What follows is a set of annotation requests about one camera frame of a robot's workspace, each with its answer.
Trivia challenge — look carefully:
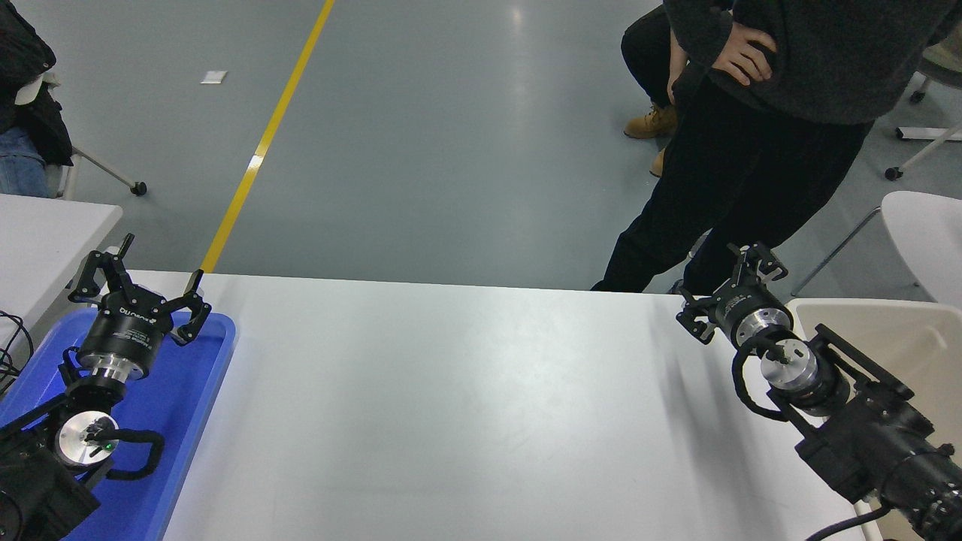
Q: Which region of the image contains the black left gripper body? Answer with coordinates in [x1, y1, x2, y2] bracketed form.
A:
[77, 289, 175, 374]

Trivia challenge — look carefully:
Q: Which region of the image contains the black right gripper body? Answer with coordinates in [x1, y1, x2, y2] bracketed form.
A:
[710, 282, 791, 343]

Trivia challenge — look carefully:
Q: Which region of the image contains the person's right hand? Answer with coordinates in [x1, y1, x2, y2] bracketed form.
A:
[709, 21, 778, 86]

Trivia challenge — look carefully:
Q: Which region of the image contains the white side table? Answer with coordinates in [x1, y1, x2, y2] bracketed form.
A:
[0, 194, 123, 339]

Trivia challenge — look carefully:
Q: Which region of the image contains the person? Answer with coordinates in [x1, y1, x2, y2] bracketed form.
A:
[0, 0, 74, 198]
[621, 4, 688, 179]
[590, 0, 962, 295]

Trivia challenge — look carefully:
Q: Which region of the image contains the blue plastic tray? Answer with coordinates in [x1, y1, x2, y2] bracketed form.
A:
[0, 308, 237, 541]

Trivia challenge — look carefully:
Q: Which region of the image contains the white wheeled chair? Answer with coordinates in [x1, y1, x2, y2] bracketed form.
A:
[14, 71, 147, 200]

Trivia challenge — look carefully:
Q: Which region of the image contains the large pale bin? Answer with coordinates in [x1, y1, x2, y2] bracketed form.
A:
[785, 298, 962, 541]

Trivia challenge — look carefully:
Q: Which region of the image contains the white round table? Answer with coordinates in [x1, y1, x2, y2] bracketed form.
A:
[791, 190, 962, 309]

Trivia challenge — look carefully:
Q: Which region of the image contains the grey wheeled office chair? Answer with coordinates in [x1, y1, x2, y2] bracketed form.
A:
[885, 41, 962, 181]

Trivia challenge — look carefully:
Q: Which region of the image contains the black cable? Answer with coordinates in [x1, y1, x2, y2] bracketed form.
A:
[0, 310, 35, 395]

